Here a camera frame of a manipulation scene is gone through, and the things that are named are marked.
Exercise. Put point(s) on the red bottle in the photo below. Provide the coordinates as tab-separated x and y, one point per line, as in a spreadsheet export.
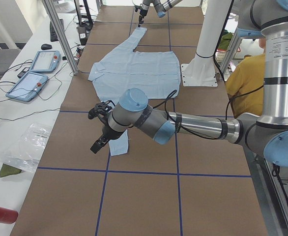
8	216

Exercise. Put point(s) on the clear plastic bag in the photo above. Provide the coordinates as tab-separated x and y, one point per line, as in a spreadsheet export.
26	152

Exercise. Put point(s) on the blue teach pendant near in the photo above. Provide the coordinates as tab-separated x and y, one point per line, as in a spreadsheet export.
28	87

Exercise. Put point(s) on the person in yellow shirt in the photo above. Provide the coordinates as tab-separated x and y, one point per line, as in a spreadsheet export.
244	86

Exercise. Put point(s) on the green cloth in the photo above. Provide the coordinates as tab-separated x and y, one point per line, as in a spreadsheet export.
7	170

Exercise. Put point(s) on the blue teach pendant far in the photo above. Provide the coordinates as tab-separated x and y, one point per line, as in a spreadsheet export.
45	61

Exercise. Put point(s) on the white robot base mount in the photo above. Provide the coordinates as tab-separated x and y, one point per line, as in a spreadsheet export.
200	72

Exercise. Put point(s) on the black keyboard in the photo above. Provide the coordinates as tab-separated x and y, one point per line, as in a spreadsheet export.
53	34

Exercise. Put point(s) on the grey aluminium frame post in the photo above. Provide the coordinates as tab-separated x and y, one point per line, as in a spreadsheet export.
50	9

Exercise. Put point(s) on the black computer mouse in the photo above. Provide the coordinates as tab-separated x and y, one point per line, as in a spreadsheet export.
46	46

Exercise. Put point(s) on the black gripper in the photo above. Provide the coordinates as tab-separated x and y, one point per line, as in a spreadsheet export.
142	12
108	132

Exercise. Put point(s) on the light blue button-up shirt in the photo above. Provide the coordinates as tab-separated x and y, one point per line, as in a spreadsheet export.
125	80

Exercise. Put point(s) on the blue teach pendant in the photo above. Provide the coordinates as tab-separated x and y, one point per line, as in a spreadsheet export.
28	87
45	61

